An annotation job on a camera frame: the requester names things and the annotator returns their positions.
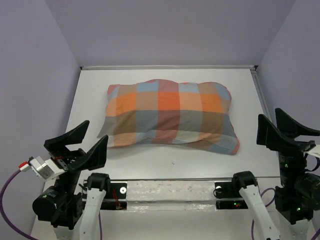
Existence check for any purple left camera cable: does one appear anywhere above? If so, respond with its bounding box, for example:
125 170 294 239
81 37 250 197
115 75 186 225
0 167 35 240

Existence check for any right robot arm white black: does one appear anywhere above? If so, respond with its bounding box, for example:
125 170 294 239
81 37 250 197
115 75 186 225
230 108 320 240

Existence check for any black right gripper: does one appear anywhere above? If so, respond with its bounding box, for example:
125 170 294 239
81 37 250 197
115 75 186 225
257 105 320 188

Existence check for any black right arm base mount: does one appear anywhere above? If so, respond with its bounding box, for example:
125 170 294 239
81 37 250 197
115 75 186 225
213 181 248 210

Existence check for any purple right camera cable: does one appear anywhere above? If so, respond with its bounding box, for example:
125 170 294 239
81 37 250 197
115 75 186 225
250 187 277 240

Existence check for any multicolour patchwork pillowcase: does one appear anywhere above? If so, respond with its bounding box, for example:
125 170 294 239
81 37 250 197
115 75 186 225
98 79 240 155

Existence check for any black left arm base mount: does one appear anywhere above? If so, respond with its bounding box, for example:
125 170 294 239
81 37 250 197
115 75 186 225
79 181 128 211

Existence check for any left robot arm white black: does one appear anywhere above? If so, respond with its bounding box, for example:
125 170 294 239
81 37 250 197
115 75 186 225
28 120 109 230

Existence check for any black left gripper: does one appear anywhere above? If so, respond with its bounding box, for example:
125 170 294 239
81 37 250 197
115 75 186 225
45 116 110 195

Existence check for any purple camera cable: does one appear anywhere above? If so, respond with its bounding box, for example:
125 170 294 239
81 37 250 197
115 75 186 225
250 187 277 240
0 167 35 240

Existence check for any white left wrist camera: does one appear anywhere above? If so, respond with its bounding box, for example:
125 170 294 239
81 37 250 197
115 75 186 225
18 156 66 181

